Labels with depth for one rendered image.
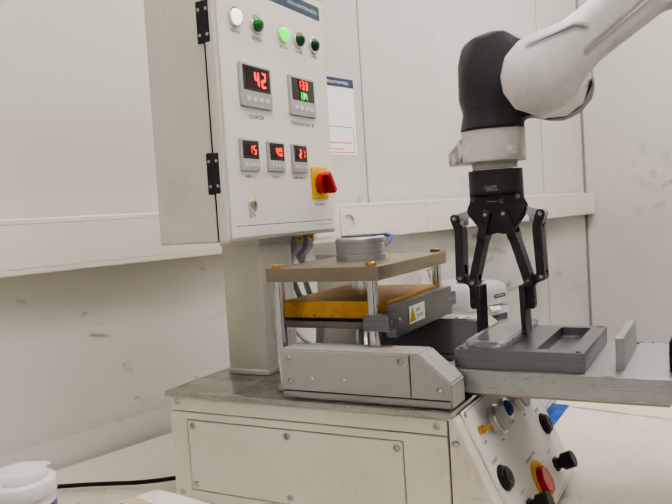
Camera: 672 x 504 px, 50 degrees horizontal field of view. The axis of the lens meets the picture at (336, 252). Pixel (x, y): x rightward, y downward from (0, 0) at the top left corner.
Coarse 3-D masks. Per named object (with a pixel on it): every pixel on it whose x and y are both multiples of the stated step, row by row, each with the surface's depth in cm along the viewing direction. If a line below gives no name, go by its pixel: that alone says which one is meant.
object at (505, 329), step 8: (504, 320) 110; (512, 320) 109; (520, 320) 109; (488, 328) 103; (496, 328) 103; (504, 328) 102; (512, 328) 102; (520, 328) 102; (480, 336) 97; (488, 336) 97; (496, 336) 97; (504, 336) 96; (512, 336) 96
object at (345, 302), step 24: (336, 288) 120; (360, 288) 110; (384, 288) 115; (408, 288) 113; (432, 288) 114; (288, 312) 106; (312, 312) 104; (336, 312) 103; (360, 312) 101; (384, 312) 99
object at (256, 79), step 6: (246, 72) 107; (252, 72) 108; (258, 72) 110; (264, 72) 111; (246, 78) 107; (252, 78) 108; (258, 78) 110; (264, 78) 111; (252, 84) 108; (258, 84) 109; (264, 84) 111; (264, 90) 111
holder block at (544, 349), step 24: (528, 336) 100; (552, 336) 100; (576, 336) 105; (600, 336) 99; (456, 360) 95; (480, 360) 93; (504, 360) 92; (528, 360) 90; (552, 360) 89; (576, 360) 88
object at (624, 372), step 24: (624, 336) 89; (600, 360) 94; (624, 360) 88; (648, 360) 92; (480, 384) 92; (504, 384) 91; (528, 384) 90; (552, 384) 88; (576, 384) 87; (600, 384) 85; (624, 384) 84; (648, 384) 83
